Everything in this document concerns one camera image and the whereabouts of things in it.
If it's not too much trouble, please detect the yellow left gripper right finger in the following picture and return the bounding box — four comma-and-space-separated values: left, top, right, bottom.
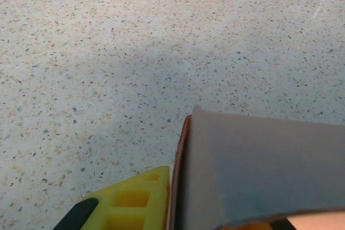
229, 218, 294, 230

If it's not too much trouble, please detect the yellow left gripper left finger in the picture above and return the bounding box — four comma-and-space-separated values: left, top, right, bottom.
53, 165, 171, 230

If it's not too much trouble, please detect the brown cardboard box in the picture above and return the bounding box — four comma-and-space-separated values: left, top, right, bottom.
168, 104, 345, 230

